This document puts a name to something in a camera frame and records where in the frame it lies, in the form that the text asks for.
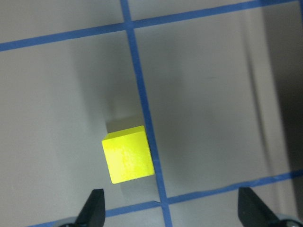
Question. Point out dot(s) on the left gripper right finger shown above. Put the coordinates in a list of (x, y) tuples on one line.
[(252, 211)]

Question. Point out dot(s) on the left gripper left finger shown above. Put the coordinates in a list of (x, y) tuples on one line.
[(93, 211)]

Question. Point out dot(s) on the yellow block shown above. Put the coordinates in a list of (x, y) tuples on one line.
[(128, 154)]

